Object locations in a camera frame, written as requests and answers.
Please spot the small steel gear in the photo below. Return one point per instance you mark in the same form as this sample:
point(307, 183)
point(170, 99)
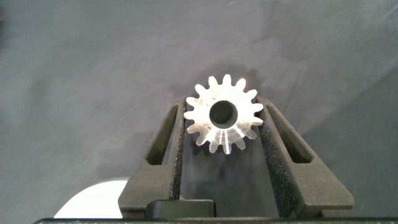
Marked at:
point(244, 109)

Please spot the round white plate with pins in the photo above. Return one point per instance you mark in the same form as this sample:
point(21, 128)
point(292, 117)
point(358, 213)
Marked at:
point(93, 202)

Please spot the dark mat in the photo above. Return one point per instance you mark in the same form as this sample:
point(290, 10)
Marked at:
point(93, 77)

